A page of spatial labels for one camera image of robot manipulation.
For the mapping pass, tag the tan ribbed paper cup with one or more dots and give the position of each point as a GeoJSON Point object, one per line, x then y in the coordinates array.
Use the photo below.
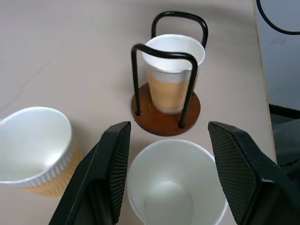
{"type": "Point", "coordinates": [35, 150]}
{"type": "Point", "coordinates": [173, 185]}
{"type": "Point", "coordinates": [171, 79]}

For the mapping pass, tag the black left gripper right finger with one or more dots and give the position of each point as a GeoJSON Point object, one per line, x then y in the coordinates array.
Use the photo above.
{"type": "Point", "coordinates": [246, 173]}

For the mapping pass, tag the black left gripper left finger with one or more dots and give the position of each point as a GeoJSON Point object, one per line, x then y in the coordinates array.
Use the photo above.
{"type": "Point", "coordinates": [93, 178]}

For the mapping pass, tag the dark furniture piece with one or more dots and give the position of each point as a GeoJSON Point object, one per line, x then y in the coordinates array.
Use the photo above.
{"type": "Point", "coordinates": [286, 131]}

